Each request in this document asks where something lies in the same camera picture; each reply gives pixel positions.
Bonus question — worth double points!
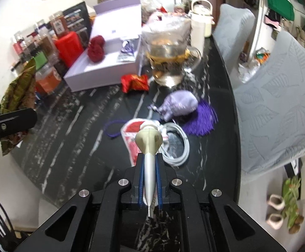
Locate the grey leaf-pattern covered chair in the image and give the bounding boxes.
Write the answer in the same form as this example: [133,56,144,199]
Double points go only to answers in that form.
[233,30,305,175]
[212,3,256,90]

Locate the clear plastic bag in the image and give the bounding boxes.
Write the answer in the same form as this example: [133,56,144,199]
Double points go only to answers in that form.
[142,14,192,48]

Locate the white cylinder bottle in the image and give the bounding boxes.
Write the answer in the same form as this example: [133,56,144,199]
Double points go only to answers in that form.
[191,18,205,50]

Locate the pile of snack packets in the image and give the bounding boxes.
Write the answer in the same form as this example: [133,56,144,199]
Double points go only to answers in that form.
[141,0,192,21]

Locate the white cable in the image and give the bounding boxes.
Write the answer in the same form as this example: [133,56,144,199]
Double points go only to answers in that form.
[158,123,190,166]

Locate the glass tea cup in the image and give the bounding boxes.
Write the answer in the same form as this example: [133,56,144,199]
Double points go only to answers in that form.
[141,30,202,87]

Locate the red box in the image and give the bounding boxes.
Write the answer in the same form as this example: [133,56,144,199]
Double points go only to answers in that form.
[55,31,86,69]

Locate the white kettle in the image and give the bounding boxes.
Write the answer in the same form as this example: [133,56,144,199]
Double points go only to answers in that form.
[191,0,214,38]

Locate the red candy wrapper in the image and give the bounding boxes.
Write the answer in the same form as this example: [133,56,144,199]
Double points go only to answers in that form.
[121,74,150,93]

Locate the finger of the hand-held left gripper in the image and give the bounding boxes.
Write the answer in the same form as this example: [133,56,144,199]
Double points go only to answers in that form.
[0,108,38,147]

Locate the group of spice jars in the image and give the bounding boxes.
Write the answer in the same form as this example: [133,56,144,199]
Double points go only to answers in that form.
[11,10,66,95]

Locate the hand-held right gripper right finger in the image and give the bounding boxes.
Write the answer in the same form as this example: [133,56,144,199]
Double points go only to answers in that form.
[156,154,287,252]

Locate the cream hand cream tube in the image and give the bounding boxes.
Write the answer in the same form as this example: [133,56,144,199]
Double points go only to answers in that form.
[135,127,163,218]

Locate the black white striped board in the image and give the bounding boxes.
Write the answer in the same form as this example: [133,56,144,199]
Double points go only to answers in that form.
[289,157,302,176]

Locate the gold foil snack packet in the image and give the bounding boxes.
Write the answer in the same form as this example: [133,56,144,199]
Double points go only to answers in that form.
[0,57,37,157]

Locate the green tote bag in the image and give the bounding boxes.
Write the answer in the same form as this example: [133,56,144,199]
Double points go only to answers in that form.
[264,0,295,21]

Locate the lavender gift box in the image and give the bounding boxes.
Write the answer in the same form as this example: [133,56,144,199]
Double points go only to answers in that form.
[63,0,142,92]

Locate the purple silver foil packet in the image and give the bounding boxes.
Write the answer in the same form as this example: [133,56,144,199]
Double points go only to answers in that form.
[116,39,138,62]

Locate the lavender satin sachet purple tassel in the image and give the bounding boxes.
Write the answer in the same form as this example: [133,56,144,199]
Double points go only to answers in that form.
[104,90,218,138]

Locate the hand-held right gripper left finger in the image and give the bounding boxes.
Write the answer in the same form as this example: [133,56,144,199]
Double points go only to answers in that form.
[13,154,146,252]

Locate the black printed card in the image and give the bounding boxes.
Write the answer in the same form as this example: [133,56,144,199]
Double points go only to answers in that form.
[62,1,92,42]

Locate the beige slipper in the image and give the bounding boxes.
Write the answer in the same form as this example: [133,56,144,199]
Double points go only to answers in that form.
[267,213,284,229]
[267,194,285,210]

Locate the dark red scrunchie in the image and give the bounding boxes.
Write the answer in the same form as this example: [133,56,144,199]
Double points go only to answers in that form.
[87,35,106,63]

